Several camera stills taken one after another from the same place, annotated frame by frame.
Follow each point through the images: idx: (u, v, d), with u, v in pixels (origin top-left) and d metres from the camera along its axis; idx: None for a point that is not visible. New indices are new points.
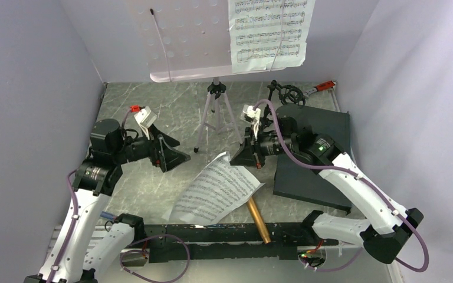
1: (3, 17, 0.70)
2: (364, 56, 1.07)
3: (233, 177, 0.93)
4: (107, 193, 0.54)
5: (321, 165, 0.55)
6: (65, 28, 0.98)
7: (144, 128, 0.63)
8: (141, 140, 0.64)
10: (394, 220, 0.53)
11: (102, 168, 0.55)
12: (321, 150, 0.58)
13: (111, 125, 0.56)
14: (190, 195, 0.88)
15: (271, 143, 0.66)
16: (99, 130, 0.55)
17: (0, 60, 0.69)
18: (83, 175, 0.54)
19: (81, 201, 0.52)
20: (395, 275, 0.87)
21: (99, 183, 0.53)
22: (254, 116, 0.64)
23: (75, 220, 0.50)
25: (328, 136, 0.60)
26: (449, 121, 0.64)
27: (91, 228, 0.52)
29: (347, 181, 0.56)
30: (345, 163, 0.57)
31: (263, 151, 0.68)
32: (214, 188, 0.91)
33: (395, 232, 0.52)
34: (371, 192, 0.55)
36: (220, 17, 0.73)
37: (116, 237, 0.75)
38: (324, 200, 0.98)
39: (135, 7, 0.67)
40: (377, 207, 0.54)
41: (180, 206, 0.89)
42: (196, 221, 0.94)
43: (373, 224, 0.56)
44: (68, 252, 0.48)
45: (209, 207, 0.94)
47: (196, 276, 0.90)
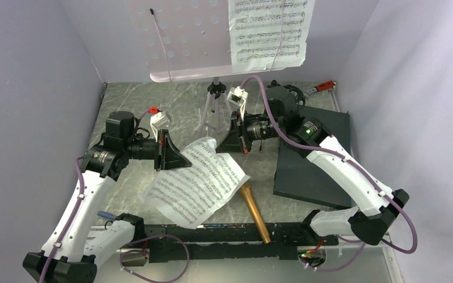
1: (4, 18, 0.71)
2: (364, 56, 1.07)
3: (216, 169, 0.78)
4: (112, 177, 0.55)
5: (308, 147, 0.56)
6: (65, 28, 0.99)
7: (155, 130, 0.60)
8: (151, 141, 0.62)
10: (381, 201, 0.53)
11: (111, 152, 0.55)
12: (308, 132, 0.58)
13: (126, 114, 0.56)
14: (170, 185, 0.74)
15: (257, 127, 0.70)
16: (114, 115, 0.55)
17: (0, 60, 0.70)
18: (91, 158, 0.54)
19: (88, 182, 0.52)
20: (395, 275, 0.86)
21: (107, 164, 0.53)
22: (242, 96, 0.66)
23: (80, 199, 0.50)
25: (314, 119, 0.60)
26: (449, 121, 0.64)
27: (97, 209, 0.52)
29: (335, 164, 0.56)
30: (334, 145, 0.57)
31: (250, 134, 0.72)
32: (197, 181, 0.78)
33: (383, 213, 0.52)
34: (358, 173, 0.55)
36: (219, 17, 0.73)
37: (118, 231, 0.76)
38: (324, 200, 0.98)
39: (135, 7, 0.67)
40: (364, 189, 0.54)
41: (159, 193, 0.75)
42: (174, 220, 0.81)
43: (361, 208, 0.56)
44: (71, 231, 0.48)
45: (189, 204, 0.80)
47: (196, 276, 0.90)
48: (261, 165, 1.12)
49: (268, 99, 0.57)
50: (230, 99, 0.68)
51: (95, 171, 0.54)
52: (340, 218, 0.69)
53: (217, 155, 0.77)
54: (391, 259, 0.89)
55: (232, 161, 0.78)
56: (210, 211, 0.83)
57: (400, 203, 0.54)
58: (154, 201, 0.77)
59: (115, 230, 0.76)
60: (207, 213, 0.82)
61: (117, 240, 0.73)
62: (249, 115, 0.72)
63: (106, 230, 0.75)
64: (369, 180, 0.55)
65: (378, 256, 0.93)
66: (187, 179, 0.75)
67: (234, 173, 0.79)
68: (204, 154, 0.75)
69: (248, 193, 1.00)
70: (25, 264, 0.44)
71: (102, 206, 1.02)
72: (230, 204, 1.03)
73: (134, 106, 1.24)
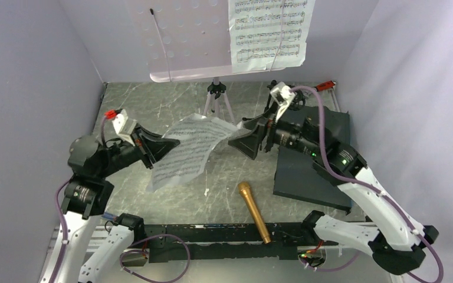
1: (3, 18, 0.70)
2: (364, 57, 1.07)
3: (206, 131, 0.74)
4: (97, 213, 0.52)
5: (345, 179, 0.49)
6: (65, 28, 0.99)
7: (126, 137, 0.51)
8: (129, 147, 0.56)
10: (413, 238, 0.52)
11: (92, 188, 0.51)
12: (344, 163, 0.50)
13: (91, 148, 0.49)
14: (171, 162, 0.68)
15: (286, 135, 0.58)
16: (75, 157, 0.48)
17: None
18: (71, 198, 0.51)
19: (70, 224, 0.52)
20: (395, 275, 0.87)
21: (88, 206, 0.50)
22: (286, 99, 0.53)
23: (65, 244, 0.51)
25: (350, 145, 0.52)
26: (449, 121, 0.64)
27: (83, 247, 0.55)
29: (369, 198, 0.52)
30: (368, 177, 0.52)
31: (275, 138, 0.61)
32: (193, 145, 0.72)
33: (414, 251, 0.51)
34: (391, 208, 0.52)
36: (219, 17, 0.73)
37: (114, 243, 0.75)
38: (323, 200, 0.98)
39: (135, 7, 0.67)
40: (397, 226, 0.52)
41: (161, 175, 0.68)
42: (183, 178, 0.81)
43: (387, 238, 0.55)
44: (59, 277, 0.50)
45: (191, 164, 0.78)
47: (196, 276, 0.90)
48: (261, 165, 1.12)
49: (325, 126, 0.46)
50: (272, 95, 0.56)
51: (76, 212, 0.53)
52: (354, 235, 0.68)
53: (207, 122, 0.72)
54: None
55: (219, 120, 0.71)
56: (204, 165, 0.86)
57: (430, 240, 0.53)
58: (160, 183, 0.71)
59: (112, 242, 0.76)
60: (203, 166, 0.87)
61: (114, 256, 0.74)
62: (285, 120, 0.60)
63: (103, 244, 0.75)
64: (403, 216, 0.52)
65: None
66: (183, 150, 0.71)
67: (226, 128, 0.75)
68: (192, 128, 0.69)
69: (247, 193, 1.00)
70: None
71: None
72: (230, 204, 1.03)
73: (134, 106, 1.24)
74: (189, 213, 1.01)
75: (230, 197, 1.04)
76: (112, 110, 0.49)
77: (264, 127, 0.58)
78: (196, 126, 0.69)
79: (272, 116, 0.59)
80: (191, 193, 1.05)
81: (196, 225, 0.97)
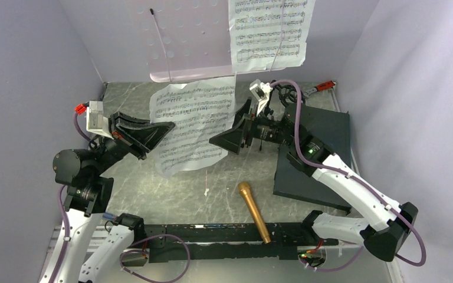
1: (4, 19, 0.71)
2: (364, 57, 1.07)
3: (203, 102, 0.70)
4: (99, 210, 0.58)
5: (315, 165, 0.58)
6: (65, 28, 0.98)
7: (101, 131, 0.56)
8: (112, 140, 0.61)
10: (388, 214, 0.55)
11: (91, 189, 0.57)
12: (311, 152, 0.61)
13: (73, 164, 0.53)
14: (174, 148, 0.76)
15: (267, 129, 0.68)
16: (60, 175, 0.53)
17: (0, 61, 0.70)
18: (74, 196, 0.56)
19: (72, 221, 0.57)
20: (395, 275, 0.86)
21: (91, 203, 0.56)
22: (265, 94, 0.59)
23: (66, 241, 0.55)
25: (318, 138, 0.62)
26: (449, 121, 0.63)
27: (84, 243, 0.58)
29: (338, 181, 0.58)
30: (337, 163, 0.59)
31: (256, 132, 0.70)
32: (196, 126, 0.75)
33: (391, 227, 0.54)
34: (363, 188, 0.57)
36: (220, 17, 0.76)
37: (114, 243, 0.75)
38: (323, 200, 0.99)
39: (135, 7, 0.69)
40: (369, 204, 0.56)
41: (172, 160, 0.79)
42: (204, 164, 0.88)
43: (369, 222, 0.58)
44: (60, 275, 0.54)
45: (204, 145, 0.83)
47: (196, 276, 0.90)
48: (261, 165, 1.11)
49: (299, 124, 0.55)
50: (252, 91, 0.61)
51: (78, 210, 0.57)
52: (350, 227, 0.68)
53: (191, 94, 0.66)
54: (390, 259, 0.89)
55: (204, 82, 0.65)
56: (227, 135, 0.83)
57: (409, 218, 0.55)
58: (175, 169, 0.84)
59: (112, 242, 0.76)
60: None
61: (115, 256, 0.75)
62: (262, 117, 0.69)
63: (104, 243, 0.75)
64: (372, 194, 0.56)
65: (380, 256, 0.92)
66: (184, 132, 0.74)
67: (220, 87, 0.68)
68: (176, 104, 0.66)
69: (247, 193, 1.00)
70: None
71: None
72: (230, 204, 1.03)
73: (135, 106, 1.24)
74: (189, 213, 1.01)
75: (230, 196, 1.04)
76: (81, 105, 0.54)
77: (249, 120, 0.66)
78: (182, 96, 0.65)
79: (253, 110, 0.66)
80: (191, 193, 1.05)
81: (196, 225, 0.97)
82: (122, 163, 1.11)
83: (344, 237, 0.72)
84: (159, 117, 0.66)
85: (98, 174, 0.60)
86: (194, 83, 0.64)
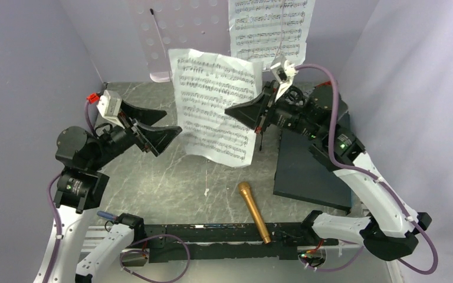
1: (5, 19, 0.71)
2: (364, 57, 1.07)
3: (225, 83, 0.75)
4: (90, 206, 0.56)
5: (345, 165, 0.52)
6: (65, 28, 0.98)
7: (113, 117, 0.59)
8: (121, 131, 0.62)
10: (407, 226, 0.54)
11: (86, 180, 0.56)
12: (342, 147, 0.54)
13: (78, 140, 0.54)
14: (199, 124, 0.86)
15: (286, 116, 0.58)
16: (61, 150, 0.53)
17: (1, 61, 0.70)
18: (64, 191, 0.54)
19: (64, 219, 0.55)
20: (395, 275, 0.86)
21: (82, 199, 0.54)
22: (289, 76, 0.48)
23: (59, 239, 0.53)
25: (348, 130, 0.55)
26: (448, 121, 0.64)
27: (78, 240, 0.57)
29: (365, 184, 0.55)
30: (367, 164, 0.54)
31: (273, 118, 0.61)
32: (217, 109, 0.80)
33: (407, 238, 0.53)
34: (387, 194, 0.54)
36: (219, 17, 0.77)
37: (115, 239, 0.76)
38: (323, 200, 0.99)
39: (135, 8, 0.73)
40: (391, 213, 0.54)
41: (197, 137, 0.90)
42: (225, 158, 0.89)
43: (381, 226, 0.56)
44: (55, 273, 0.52)
45: (229, 139, 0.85)
47: (196, 277, 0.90)
48: (261, 164, 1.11)
49: (337, 119, 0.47)
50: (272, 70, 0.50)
51: (69, 206, 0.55)
52: (350, 227, 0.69)
53: (211, 69, 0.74)
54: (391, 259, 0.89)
55: (223, 59, 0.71)
56: (251, 133, 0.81)
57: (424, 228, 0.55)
58: (200, 150, 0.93)
59: (112, 239, 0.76)
60: (250, 137, 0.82)
61: (114, 253, 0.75)
62: (285, 99, 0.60)
63: (105, 239, 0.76)
64: (396, 203, 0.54)
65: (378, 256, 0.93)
66: (207, 109, 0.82)
67: (240, 70, 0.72)
68: (197, 75, 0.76)
69: (247, 193, 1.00)
70: None
71: (102, 206, 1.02)
72: (230, 204, 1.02)
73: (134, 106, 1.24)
74: (189, 213, 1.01)
75: (230, 196, 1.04)
76: (94, 95, 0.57)
77: (270, 96, 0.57)
78: (204, 69, 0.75)
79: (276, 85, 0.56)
80: (192, 193, 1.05)
81: (196, 225, 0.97)
82: (122, 163, 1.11)
83: (343, 236, 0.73)
84: (183, 84, 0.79)
85: (96, 164, 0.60)
86: (213, 57, 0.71)
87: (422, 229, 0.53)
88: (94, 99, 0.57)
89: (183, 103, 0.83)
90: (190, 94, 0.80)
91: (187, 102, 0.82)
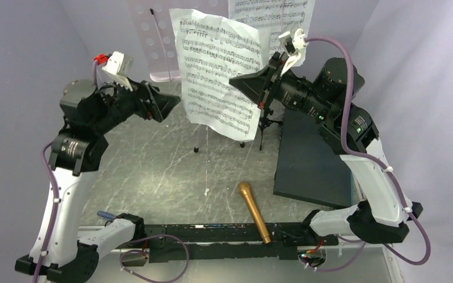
1: (5, 20, 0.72)
2: (364, 56, 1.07)
3: (230, 51, 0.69)
4: (88, 168, 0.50)
5: (362, 154, 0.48)
6: (64, 29, 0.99)
7: (123, 78, 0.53)
8: (125, 92, 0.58)
10: (402, 216, 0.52)
11: (82, 140, 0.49)
12: (359, 131, 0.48)
13: (86, 91, 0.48)
14: (202, 93, 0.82)
15: (292, 92, 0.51)
16: (67, 100, 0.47)
17: (0, 61, 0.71)
18: (60, 152, 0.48)
19: (61, 182, 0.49)
20: (395, 275, 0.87)
21: (78, 160, 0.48)
22: (297, 48, 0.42)
23: (56, 203, 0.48)
25: (365, 113, 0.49)
26: (446, 121, 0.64)
27: (79, 204, 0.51)
29: (373, 172, 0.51)
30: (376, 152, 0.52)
31: (278, 94, 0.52)
32: (220, 78, 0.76)
33: (401, 228, 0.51)
34: (389, 184, 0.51)
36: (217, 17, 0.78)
37: (117, 227, 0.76)
38: (323, 200, 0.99)
39: (135, 8, 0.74)
40: (390, 203, 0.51)
41: (200, 107, 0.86)
42: (228, 131, 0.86)
43: (375, 211, 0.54)
44: (55, 237, 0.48)
45: (233, 111, 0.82)
47: (196, 276, 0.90)
48: (261, 165, 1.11)
49: (351, 100, 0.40)
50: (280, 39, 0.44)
51: (66, 168, 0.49)
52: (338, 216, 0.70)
53: (215, 34, 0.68)
54: (390, 259, 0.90)
55: (227, 23, 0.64)
56: (255, 108, 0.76)
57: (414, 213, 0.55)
58: (203, 119, 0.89)
59: (114, 227, 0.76)
60: (254, 112, 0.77)
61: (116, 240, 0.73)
62: (291, 73, 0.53)
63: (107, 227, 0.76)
64: (397, 192, 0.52)
65: (378, 256, 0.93)
66: (210, 78, 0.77)
67: (245, 38, 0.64)
68: (201, 39, 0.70)
69: (247, 193, 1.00)
70: (17, 267, 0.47)
71: (102, 206, 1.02)
72: (230, 204, 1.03)
73: None
74: (189, 213, 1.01)
75: (230, 196, 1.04)
76: (103, 55, 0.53)
77: (276, 70, 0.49)
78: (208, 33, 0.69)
79: (284, 56, 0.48)
80: (191, 193, 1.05)
81: (196, 225, 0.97)
82: (122, 163, 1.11)
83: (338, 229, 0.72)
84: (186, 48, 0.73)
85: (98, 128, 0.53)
86: (217, 20, 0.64)
87: (415, 218, 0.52)
88: (101, 59, 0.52)
89: (186, 70, 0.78)
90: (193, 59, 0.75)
91: (190, 69, 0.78)
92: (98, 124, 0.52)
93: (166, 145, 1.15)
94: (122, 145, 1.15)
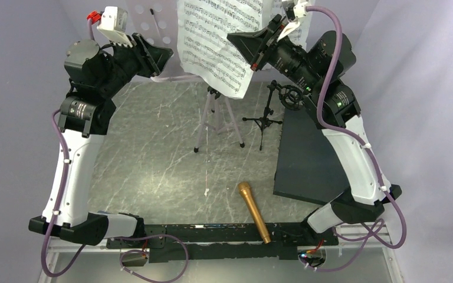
1: (4, 24, 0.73)
2: (362, 56, 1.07)
3: (232, 5, 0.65)
4: (98, 132, 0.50)
5: (337, 128, 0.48)
6: (63, 31, 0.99)
7: (121, 34, 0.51)
8: (121, 50, 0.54)
10: (378, 194, 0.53)
11: (90, 103, 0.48)
12: (340, 106, 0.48)
13: (90, 49, 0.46)
14: (198, 43, 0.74)
15: (286, 57, 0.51)
16: (71, 60, 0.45)
17: (0, 63, 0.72)
18: (68, 115, 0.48)
19: (71, 144, 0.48)
20: (395, 275, 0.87)
21: (88, 122, 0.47)
22: (297, 16, 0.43)
23: (67, 164, 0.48)
25: (348, 88, 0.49)
26: (447, 121, 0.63)
27: (88, 167, 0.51)
29: (350, 147, 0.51)
30: (357, 127, 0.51)
31: (272, 56, 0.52)
32: (219, 31, 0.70)
33: (376, 206, 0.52)
34: (368, 161, 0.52)
36: None
37: (120, 216, 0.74)
38: (323, 200, 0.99)
39: (135, 8, 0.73)
40: (367, 180, 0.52)
41: (194, 58, 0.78)
42: (219, 88, 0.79)
43: (353, 188, 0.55)
44: (66, 198, 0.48)
45: (228, 67, 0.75)
47: (196, 276, 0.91)
48: (260, 164, 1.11)
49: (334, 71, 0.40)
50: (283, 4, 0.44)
51: (75, 131, 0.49)
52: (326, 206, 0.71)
53: None
54: (390, 259, 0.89)
55: None
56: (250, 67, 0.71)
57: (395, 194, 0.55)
58: (196, 71, 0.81)
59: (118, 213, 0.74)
60: (248, 72, 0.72)
61: (120, 227, 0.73)
62: (288, 39, 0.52)
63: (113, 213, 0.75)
64: (375, 170, 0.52)
65: (379, 256, 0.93)
66: (209, 29, 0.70)
67: None
68: None
69: (247, 193, 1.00)
70: (31, 228, 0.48)
71: (103, 206, 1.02)
72: (230, 204, 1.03)
73: (135, 106, 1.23)
74: (189, 213, 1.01)
75: (230, 196, 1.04)
76: (95, 13, 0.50)
77: (273, 35, 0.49)
78: None
79: (284, 21, 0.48)
80: (191, 193, 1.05)
81: (196, 225, 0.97)
82: (122, 163, 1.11)
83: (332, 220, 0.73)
84: None
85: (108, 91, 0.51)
86: None
87: (393, 198, 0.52)
88: (95, 17, 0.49)
89: (182, 17, 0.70)
90: (193, 7, 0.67)
91: (189, 16, 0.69)
92: (104, 85, 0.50)
93: (166, 145, 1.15)
94: (122, 146, 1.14)
